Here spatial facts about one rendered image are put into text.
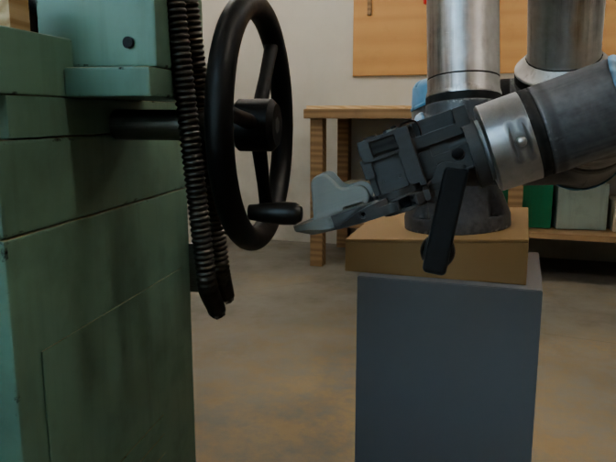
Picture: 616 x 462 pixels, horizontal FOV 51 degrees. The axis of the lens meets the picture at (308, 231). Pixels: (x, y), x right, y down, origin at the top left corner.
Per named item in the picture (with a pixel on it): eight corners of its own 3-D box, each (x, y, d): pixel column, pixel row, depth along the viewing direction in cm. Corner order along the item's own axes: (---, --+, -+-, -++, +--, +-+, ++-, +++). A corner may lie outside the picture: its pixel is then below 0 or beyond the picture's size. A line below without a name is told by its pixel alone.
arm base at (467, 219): (404, 217, 128) (402, 168, 126) (502, 214, 125) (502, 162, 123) (403, 236, 110) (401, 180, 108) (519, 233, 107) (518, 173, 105)
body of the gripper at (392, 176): (358, 142, 71) (465, 104, 68) (383, 214, 72) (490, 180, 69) (349, 146, 63) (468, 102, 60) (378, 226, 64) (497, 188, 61)
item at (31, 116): (9, 139, 58) (5, 93, 57) (-184, 137, 62) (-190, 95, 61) (180, 129, 96) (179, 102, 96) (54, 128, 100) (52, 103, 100)
